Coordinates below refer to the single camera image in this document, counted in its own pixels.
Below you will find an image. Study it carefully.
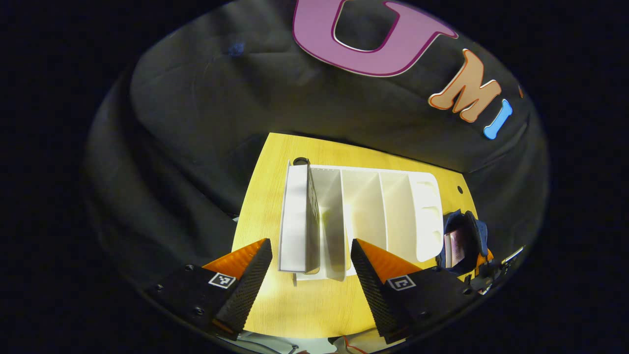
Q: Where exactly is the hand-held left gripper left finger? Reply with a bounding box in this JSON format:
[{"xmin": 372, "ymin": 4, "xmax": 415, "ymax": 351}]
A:
[{"xmin": 145, "ymin": 238, "xmax": 273, "ymax": 341}]

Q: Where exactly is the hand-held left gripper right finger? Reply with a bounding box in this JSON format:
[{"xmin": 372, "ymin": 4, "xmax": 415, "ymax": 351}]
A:
[{"xmin": 350, "ymin": 238, "xmax": 480, "ymax": 345}]

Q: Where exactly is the blue schoolbag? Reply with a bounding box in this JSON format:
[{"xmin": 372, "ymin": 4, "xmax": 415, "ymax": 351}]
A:
[{"xmin": 436, "ymin": 209, "xmax": 489, "ymax": 270}]

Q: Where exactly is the pink book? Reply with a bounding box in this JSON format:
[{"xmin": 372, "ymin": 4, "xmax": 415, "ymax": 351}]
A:
[{"xmin": 444, "ymin": 229, "xmax": 467, "ymax": 268}]

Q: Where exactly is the white bookshelf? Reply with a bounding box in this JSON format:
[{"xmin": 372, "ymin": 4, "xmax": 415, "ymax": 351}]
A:
[{"xmin": 294, "ymin": 165, "xmax": 444, "ymax": 282}]

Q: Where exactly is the dark cover book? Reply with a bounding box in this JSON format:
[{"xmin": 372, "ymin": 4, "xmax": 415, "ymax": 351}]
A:
[{"xmin": 278, "ymin": 161, "xmax": 322, "ymax": 274}]

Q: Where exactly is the red cable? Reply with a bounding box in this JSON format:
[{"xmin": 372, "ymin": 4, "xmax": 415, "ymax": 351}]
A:
[{"xmin": 342, "ymin": 336, "xmax": 368, "ymax": 354}]

